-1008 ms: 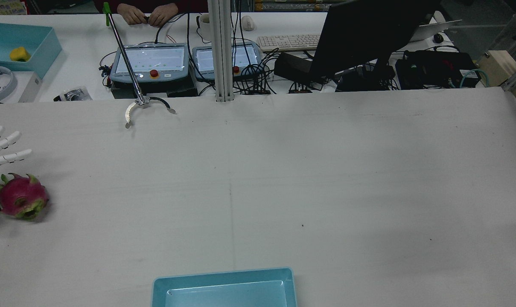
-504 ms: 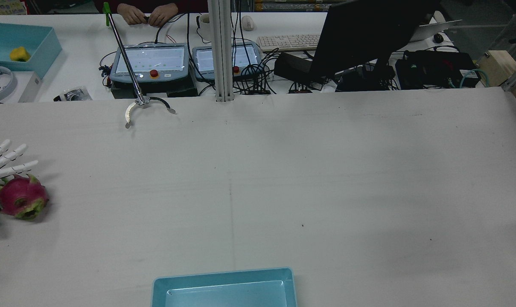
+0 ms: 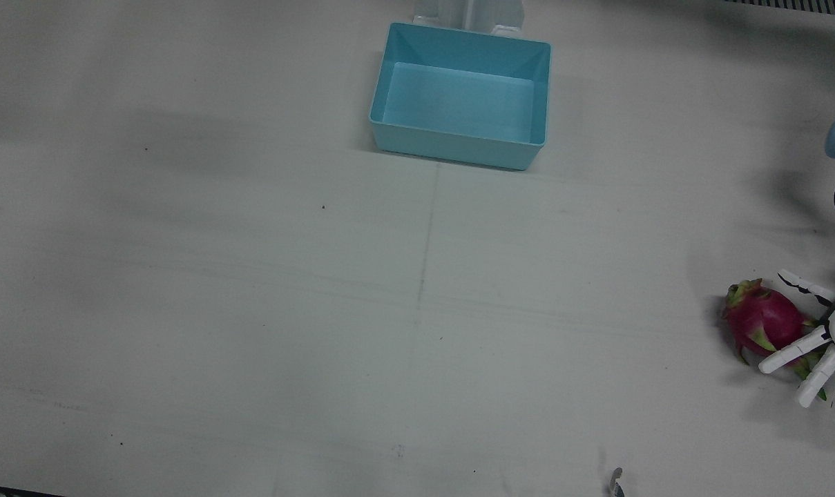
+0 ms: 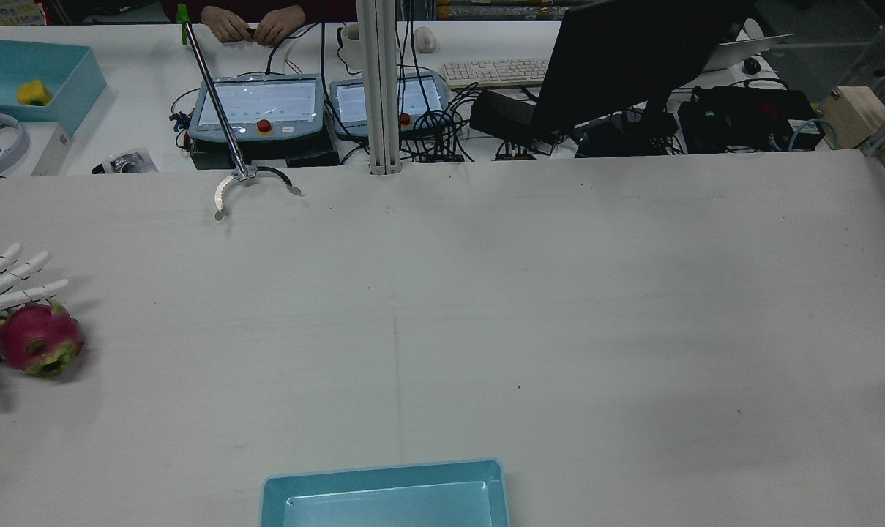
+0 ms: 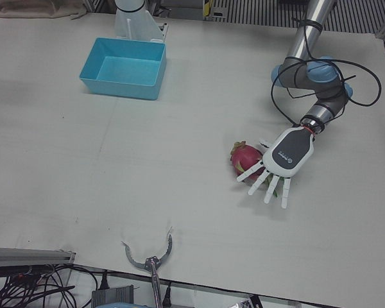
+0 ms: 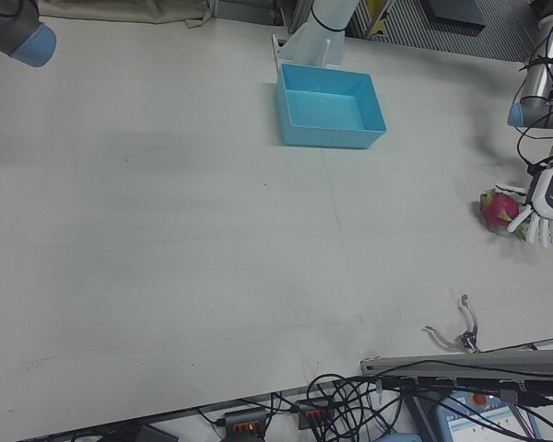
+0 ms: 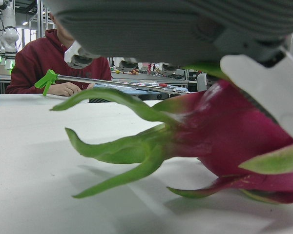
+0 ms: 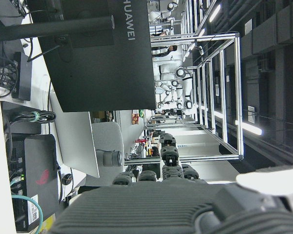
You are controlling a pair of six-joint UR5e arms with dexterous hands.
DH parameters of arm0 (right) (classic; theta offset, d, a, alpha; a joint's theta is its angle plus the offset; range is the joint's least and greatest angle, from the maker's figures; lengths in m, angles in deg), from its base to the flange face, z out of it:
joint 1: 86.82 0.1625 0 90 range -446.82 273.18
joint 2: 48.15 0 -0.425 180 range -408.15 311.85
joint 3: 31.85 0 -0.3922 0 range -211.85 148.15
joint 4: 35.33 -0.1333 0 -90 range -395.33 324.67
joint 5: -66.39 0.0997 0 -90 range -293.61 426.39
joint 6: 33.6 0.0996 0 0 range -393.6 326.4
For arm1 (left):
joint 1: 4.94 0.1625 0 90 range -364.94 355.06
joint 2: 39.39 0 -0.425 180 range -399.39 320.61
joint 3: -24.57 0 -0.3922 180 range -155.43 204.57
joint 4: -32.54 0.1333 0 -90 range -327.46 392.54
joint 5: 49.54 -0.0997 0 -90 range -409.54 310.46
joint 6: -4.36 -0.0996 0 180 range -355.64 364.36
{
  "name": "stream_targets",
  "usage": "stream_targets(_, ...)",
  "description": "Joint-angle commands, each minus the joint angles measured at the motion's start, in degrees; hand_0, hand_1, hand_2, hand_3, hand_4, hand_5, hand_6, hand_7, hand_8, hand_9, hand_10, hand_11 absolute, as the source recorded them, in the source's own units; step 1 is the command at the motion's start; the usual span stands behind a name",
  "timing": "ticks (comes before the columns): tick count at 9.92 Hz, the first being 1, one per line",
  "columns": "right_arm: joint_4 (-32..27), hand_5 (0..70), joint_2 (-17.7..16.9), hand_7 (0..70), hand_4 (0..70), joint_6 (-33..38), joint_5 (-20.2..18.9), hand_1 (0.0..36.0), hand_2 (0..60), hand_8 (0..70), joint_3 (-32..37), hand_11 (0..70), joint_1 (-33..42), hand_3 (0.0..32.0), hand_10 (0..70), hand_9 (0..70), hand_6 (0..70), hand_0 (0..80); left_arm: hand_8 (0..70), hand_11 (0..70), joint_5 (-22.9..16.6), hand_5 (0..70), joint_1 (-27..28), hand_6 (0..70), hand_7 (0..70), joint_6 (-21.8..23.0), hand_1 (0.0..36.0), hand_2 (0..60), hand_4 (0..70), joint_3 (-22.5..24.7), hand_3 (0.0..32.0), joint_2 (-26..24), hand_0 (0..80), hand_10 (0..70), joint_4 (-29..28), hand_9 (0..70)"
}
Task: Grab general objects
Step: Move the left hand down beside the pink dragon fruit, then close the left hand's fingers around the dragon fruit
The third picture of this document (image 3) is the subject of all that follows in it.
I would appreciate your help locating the pink dragon fruit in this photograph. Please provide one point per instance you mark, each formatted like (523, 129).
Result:
(762, 321)

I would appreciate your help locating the small grey metal clip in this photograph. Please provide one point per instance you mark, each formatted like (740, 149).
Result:
(616, 483)

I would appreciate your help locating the dark vent grille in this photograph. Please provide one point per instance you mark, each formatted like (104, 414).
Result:
(790, 5)

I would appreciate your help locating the light blue plastic bin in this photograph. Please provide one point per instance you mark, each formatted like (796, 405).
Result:
(458, 103)

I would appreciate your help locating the dark table edge strip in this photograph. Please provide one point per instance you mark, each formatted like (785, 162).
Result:
(10, 491)

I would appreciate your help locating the white mounting bracket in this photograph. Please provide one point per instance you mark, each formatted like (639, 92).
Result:
(445, 12)

